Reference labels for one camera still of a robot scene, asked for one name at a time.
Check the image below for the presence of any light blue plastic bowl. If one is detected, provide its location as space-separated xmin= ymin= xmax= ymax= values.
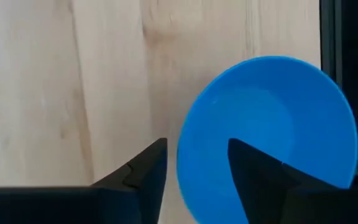
xmin=176 ymin=55 xmax=358 ymax=224

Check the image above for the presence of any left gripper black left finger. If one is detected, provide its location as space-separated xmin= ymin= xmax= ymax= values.
xmin=91 ymin=138 xmax=168 ymax=224

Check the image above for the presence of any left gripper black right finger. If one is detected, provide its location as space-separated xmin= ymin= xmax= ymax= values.
xmin=227 ymin=138 xmax=352 ymax=224

